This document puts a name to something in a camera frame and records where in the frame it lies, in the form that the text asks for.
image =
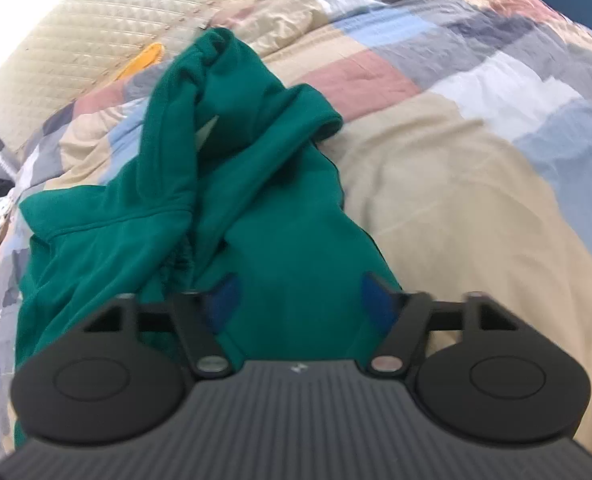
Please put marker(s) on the green hoodie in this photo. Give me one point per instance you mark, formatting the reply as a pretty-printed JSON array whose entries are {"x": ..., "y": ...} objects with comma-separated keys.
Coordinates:
[{"x": 256, "y": 185}]

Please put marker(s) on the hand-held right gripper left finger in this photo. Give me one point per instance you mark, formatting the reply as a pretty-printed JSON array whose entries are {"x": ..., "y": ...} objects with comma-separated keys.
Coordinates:
[{"x": 223, "y": 302}]

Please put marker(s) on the yellow pillow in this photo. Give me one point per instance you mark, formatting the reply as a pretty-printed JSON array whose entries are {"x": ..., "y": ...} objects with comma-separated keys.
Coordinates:
[{"x": 143, "y": 62}]

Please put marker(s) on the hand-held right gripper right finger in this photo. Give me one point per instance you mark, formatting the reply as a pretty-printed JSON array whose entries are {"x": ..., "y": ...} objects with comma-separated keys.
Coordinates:
[{"x": 376, "y": 302}]

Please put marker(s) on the cream quilted headboard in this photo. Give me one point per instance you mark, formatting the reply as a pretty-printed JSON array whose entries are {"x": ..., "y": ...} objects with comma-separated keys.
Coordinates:
[{"x": 100, "y": 25}]

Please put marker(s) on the patchwork quilt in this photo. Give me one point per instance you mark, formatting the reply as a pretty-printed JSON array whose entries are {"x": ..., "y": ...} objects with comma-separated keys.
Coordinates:
[{"x": 451, "y": 185}]

